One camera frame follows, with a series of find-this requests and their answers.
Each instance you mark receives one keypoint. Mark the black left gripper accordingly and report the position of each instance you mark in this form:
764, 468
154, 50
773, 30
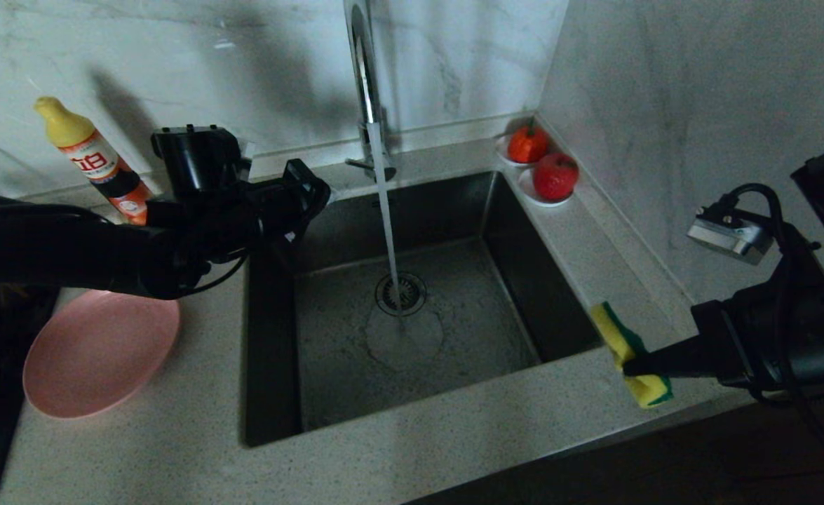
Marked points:
285, 203

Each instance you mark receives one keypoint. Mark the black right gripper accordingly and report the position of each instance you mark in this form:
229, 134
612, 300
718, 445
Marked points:
790, 337

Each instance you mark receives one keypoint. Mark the green and yellow sponge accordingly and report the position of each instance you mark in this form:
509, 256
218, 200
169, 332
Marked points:
615, 333

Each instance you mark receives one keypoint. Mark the orange detergent bottle yellow cap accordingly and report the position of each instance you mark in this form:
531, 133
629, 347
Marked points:
92, 158

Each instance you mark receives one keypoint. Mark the pink plate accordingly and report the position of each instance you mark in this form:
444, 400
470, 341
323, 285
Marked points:
99, 358

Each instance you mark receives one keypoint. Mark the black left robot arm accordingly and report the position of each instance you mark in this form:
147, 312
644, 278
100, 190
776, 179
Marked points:
68, 245

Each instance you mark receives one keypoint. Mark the chrome faucet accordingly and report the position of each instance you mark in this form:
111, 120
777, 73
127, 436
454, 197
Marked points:
367, 84

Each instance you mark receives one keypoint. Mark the stainless steel sink basin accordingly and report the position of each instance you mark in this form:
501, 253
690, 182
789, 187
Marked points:
454, 365

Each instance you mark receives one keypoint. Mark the round metal drain strainer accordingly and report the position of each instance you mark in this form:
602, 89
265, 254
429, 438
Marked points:
412, 294

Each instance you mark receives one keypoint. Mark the red apple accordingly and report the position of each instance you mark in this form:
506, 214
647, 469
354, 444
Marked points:
556, 177

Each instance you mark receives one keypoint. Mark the orange-red tomato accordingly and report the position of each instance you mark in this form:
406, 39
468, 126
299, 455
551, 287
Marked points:
528, 144

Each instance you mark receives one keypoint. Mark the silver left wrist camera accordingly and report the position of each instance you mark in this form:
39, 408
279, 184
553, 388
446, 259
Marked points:
198, 158

